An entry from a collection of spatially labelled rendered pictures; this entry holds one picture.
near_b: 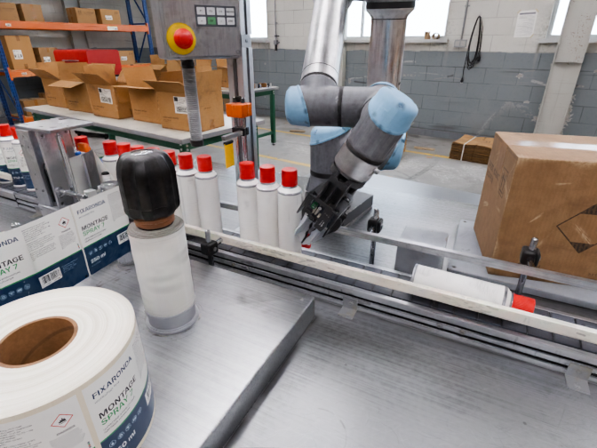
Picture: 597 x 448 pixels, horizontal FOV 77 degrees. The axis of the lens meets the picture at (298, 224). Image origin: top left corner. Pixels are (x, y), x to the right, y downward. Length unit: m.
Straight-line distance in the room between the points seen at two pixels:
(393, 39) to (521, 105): 5.06
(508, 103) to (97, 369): 5.86
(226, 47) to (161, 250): 0.51
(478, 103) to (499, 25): 0.97
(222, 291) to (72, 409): 0.38
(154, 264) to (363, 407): 0.38
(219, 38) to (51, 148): 0.48
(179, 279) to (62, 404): 0.26
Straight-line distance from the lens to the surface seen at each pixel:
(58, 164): 1.09
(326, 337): 0.72
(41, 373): 0.47
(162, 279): 0.62
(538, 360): 0.78
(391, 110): 0.62
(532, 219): 0.90
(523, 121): 6.04
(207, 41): 0.91
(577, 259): 0.97
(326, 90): 0.74
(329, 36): 0.84
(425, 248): 0.77
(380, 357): 0.70
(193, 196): 0.93
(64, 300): 0.57
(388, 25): 1.01
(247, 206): 0.83
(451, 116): 6.18
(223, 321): 0.69
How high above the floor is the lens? 1.32
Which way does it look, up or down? 26 degrees down
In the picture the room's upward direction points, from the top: straight up
